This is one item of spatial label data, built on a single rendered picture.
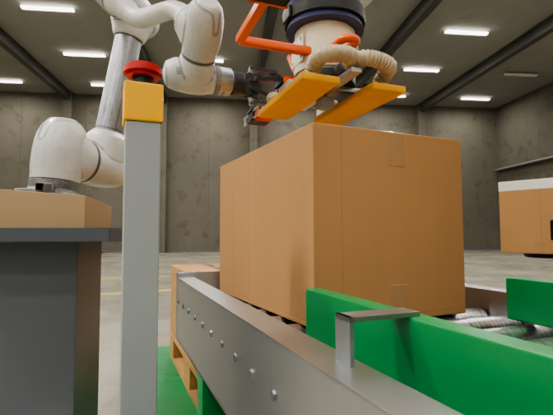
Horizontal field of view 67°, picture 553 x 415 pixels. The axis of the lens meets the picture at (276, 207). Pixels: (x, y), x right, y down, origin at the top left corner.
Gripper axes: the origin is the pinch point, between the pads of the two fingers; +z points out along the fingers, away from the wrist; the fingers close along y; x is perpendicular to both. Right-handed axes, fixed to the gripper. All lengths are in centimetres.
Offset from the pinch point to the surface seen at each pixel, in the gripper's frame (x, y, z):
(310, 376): 87, 64, -37
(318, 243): 56, 50, -19
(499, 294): 56, 63, 29
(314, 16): 33.8, -8.0, -7.8
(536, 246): -27, 55, 158
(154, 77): 49, 20, -49
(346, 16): 36.9, -8.0, -0.2
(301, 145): 52, 31, -21
